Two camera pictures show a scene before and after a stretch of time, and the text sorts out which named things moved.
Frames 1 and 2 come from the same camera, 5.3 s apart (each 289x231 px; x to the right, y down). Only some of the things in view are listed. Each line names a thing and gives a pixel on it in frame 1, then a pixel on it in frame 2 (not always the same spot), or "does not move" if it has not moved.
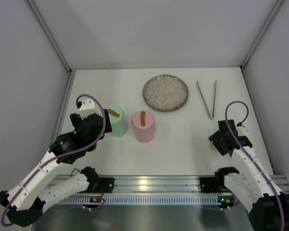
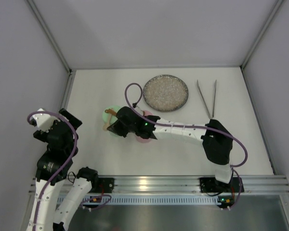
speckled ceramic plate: (165, 93) does not move
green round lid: (113, 119) does not move
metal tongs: (211, 116) does not move
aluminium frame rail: (72, 72) does not move
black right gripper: (215, 138) -> (116, 128)
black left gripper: (75, 119) -> (75, 122)
